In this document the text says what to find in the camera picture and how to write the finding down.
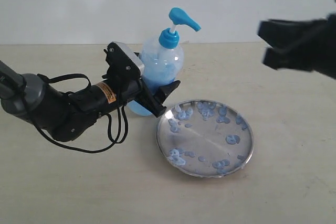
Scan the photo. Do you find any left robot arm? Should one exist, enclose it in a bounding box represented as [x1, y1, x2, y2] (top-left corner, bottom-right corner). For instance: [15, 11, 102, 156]
[1, 48, 180, 143]

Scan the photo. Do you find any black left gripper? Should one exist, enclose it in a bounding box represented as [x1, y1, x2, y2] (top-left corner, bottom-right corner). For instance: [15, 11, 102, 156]
[91, 52, 181, 118]

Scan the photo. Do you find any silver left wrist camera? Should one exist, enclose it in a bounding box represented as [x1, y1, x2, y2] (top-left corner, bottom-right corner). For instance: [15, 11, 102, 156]
[104, 41, 145, 82]

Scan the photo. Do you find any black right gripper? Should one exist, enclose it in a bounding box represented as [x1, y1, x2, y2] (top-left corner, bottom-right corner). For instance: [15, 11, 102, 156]
[257, 13, 335, 79]

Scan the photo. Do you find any blue soap pump bottle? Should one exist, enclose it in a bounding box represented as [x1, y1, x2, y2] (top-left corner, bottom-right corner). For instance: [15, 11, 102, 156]
[127, 7, 202, 117]

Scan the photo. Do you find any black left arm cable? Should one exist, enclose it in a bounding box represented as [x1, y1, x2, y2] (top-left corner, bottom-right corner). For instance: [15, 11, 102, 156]
[15, 73, 129, 153]

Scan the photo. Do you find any round steel plate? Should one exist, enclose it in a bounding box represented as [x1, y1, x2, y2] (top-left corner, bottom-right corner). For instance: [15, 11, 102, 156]
[156, 99, 254, 178]

